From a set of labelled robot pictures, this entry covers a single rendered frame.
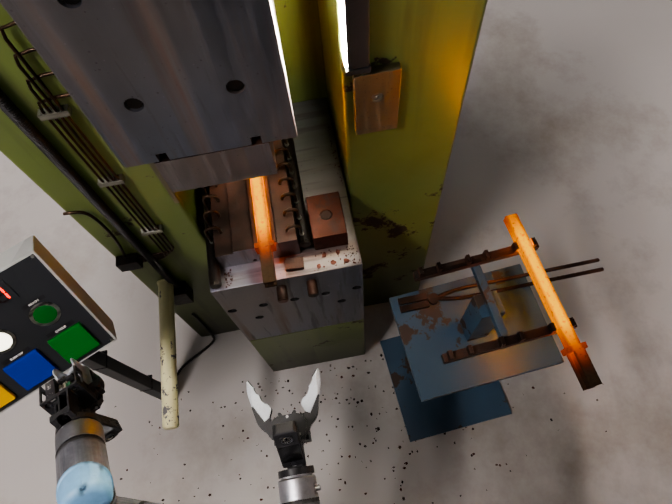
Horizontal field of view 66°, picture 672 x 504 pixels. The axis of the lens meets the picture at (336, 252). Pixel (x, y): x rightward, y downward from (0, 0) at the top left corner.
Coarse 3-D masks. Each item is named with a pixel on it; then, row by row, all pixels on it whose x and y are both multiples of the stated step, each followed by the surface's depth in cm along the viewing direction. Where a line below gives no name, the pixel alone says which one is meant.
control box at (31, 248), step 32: (0, 256) 104; (32, 256) 101; (32, 288) 104; (64, 288) 107; (0, 320) 103; (32, 320) 106; (64, 320) 110; (96, 320) 113; (0, 352) 106; (96, 352) 116
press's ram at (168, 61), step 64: (0, 0) 58; (64, 0) 59; (128, 0) 60; (192, 0) 62; (256, 0) 63; (64, 64) 67; (128, 64) 68; (192, 64) 70; (256, 64) 72; (128, 128) 79; (192, 128) 82; (256, 128) 84
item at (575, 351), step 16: (512, 224) 126; (528, 240) 124; (528, 256) 123; (528, 272) 123; (544, 272) 121; (544, 288) 119; (544, 304) 119; (560, 304) 117; (560, 320) 116; (560, 336) 115; (576, 336) 114; (576, 352) 111; (576, 368) 114; (592, 368) 110; (592, 384) 108
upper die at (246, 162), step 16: (256, 144) 88; (272, 144) 96; (160, 160) 88; (176, 160) 88; (192, 160) 89; (208, 160) 89; (224, 160) 90; (240, 160) 91; (256, 160) 92; (272, 160) 93; (176, 176) 92; (192, 176) 93; (208, 176) 94; (224, 176) 94; (240, 176) 95; (256, 176) 96
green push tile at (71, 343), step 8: (72, 328) 110; (80, 328) 111; (56, 336) 110; (64, 336) 110; (72, 336) 111; (80, 336) 112; (88, 336) 113; (56, 344) 110; (64, 344) 111; (72, 344) 112; (80, 344) 113; (88, 344) 114; (96, 344) 114; (64, 352) 112; (72, 352) 113; (80, 352) 114
